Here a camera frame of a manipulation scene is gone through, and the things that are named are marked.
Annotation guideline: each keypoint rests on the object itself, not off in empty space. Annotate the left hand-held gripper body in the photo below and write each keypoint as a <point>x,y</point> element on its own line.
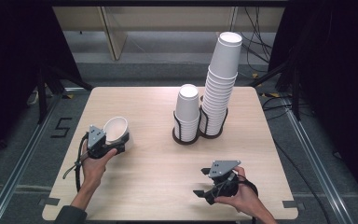
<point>96,137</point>

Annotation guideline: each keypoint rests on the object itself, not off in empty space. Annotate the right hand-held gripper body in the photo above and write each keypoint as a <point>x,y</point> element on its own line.
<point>222,168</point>

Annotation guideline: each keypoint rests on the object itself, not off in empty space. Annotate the single white paper cup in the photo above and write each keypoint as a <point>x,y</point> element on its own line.
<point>115,129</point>

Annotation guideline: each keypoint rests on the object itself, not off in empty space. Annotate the short stack of white cups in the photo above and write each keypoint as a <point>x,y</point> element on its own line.
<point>187,105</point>

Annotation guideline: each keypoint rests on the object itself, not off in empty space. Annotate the person's left hand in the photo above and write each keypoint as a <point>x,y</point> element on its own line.
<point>93,169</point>

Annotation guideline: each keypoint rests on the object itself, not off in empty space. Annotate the person's right hand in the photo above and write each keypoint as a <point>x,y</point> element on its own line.
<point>245,196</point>

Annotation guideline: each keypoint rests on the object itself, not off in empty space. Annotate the black metal stand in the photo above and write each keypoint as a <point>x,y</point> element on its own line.
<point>42,99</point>
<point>296,102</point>

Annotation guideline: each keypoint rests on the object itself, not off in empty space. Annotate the grey tape strip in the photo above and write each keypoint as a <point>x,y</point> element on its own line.
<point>289,204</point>
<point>52,201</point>

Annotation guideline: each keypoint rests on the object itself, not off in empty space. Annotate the person's dark jacket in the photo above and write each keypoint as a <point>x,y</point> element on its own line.
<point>70,216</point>

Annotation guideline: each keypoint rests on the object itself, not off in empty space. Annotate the yellow tape piece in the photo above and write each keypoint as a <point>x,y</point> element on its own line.
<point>273,94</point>

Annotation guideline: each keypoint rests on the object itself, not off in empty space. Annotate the beige wooden furniture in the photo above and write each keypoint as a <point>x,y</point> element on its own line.
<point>118,40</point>

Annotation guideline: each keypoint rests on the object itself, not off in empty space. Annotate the tall stack of white cups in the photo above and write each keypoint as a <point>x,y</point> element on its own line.
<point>225,59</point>

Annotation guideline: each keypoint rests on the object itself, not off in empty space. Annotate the dark curtain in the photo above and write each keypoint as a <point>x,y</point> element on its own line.
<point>338,77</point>
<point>9,62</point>

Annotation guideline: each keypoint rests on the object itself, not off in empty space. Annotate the aluminium floor rail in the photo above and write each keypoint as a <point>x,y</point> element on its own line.
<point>317,168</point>
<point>12,177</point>

